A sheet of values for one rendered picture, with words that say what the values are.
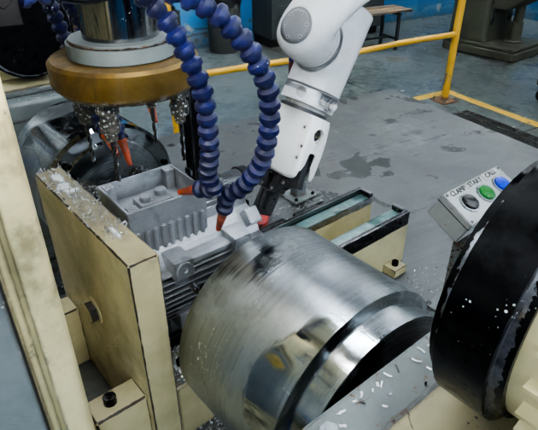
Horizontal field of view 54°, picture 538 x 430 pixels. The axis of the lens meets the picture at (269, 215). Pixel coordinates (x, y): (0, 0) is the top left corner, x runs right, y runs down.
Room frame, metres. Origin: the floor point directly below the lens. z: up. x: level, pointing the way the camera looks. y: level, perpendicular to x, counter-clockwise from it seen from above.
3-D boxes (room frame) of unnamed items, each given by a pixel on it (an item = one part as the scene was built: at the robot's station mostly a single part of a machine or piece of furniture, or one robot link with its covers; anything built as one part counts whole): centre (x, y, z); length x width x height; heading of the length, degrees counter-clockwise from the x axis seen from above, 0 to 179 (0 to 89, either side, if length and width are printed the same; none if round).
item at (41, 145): (0.93, 0.36, 1.04); 0.41 x 0.25 x 0.25; 40
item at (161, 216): (0.66, 0.17, 1.11); 0.12 x 0.11 x 0.07; 129
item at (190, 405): (0.54, 0.13, 0.86); 0.07 x 0.06 x 0.12; 40
